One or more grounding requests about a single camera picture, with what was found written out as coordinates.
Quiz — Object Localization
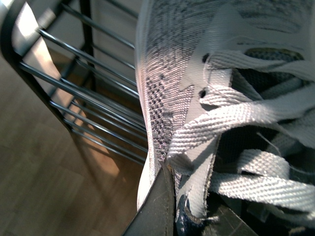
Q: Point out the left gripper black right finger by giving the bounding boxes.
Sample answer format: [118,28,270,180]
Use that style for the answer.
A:
[175,194,259,236]

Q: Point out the grey knit sneaker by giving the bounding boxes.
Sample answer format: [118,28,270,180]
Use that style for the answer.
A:
[135,0,315,236]

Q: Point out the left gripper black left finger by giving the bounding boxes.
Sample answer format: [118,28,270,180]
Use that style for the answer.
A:
[123,162,176,236]

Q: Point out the black metal shoe rack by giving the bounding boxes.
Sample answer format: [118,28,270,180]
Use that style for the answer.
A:
[0,0,147,165]

